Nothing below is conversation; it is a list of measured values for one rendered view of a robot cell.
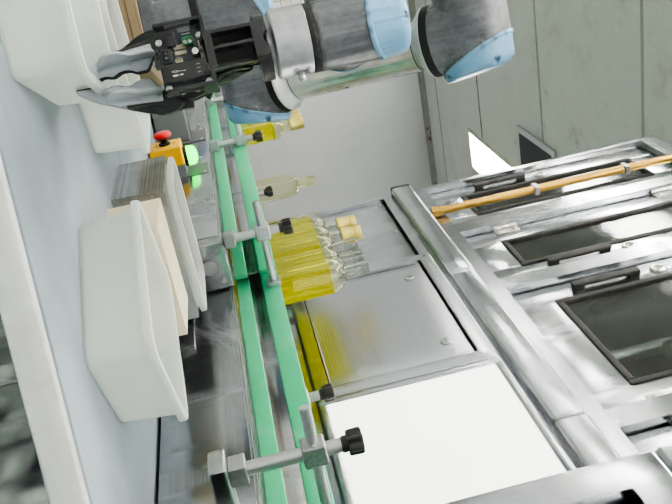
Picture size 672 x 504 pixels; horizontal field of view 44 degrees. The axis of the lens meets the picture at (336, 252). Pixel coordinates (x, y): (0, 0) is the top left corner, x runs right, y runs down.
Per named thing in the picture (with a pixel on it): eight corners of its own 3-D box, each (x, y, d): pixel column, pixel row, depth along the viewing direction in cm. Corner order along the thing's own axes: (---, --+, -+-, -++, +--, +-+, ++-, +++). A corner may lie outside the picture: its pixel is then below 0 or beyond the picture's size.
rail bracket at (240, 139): (210, 154, 200) (264, 142, 201) (203, 125, 197) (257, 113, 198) (209, 149, 204) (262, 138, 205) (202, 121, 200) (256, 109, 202)
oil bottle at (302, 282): (241, 316, 158) (349, 291, 160) (235, 291, 156) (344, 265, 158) (239, 303, 163) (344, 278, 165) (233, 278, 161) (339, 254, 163)
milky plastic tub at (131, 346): (65, 370, 80) (153, 349, 81) (60, 205, 94) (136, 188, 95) (116, 447, 94) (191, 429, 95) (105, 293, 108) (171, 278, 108)
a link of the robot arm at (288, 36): (297, 13, 93) (313, 83, 94) (258, 21, 93) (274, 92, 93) (301, -6, 86) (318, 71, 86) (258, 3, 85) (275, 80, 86)
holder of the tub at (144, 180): (159, 357, 132) (207, 346, 132) (110, 200, 120) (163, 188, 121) (161, 308, 147) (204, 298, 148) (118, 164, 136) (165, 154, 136)
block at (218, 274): (197, 297, 149) (235, 288, 149) (184, 250, 145) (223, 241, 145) (197, 288, 152) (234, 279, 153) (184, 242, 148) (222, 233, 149)
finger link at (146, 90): (66, 83, 84) (155, 63, 85) (78, 92, 90) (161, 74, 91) (73, 113, 84) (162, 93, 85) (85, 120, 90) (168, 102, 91)
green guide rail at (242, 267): (234, 280, 154) (276, 271, 155) (233, 276, 153) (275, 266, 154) (207, 82, 312) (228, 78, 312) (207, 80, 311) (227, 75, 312)
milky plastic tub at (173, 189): (153, 329, 129) (208, 316, 130) (113, 198, 120) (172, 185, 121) (156, 282, 145) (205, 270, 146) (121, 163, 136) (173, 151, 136)
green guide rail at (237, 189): (226, 245, 151) (268, 235, 151) (224, 240, 150) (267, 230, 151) (203, 63, 309) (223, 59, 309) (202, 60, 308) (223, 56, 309)
